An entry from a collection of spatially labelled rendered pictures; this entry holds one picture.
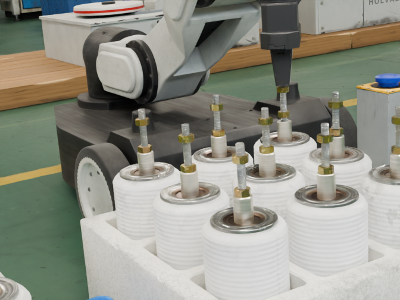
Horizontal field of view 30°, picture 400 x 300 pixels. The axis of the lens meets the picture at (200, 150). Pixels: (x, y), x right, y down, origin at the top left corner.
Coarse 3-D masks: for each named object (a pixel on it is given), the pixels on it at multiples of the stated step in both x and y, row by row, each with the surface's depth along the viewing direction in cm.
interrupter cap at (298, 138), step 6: (276, 132) 117; (294, 132) 116; (300, 132) 116; (270, 138) 114; (276, 138) 115; (294, 138) 114; (300, 138) 113; (306, 138) 113; (270, 144) 111; (276, 144) 110; (282, 144) 110; (288, 144) 110; (294, 144) 110; (300, 144) 110
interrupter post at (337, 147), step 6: (336, 138) 102; (342, 138) 102; (330, 144) 103; (336, 144) 102; (342, 144) 102; (330, 150) 103; (336, 150) 102; (342, 150) 103; (330, 156) 103; (336, 156) 103; (342, 156) 103
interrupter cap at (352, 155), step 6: (318, 150) 106; (348, 150) 105; (354, 150) 105; (360, 150) 104; (312, 156) 103; (318, 156) 103; (348, 156) 103; (354, 156) 102; (360, 156) 102; (330, 162) 100; (336, 162) 100; (342, 162) 100; (348, 162) 100
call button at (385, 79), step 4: (376, 76) 116; (380, 76) 116; (384, 76) 116; (388, 76) 115; (392, 76) 115; (396, 76) 115; (376, 80) 116; (380, 80) 115; (384, 80) 115; (388, 80) 114; (392, 80) 114; (396, 80) 115; (380, 84) 116; (384, 84) 115; (388, 84) 115; (392, 84) 115; (396, 84) 115
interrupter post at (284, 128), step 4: (280, 120) 113; (288, 120) 113; (280, 124) 112; (284, 124) 112; (288, 124) 112; (280, 128) 112; (284, 128) 112; (288, 128) 112; (280, 132) 112; (284, 132) 112; (288, 132) 112; (280, 136) 113; (284, 136) 112; (288, 136) 112; (280, 140) 113; (284, 140) 113; (288, 140) 113
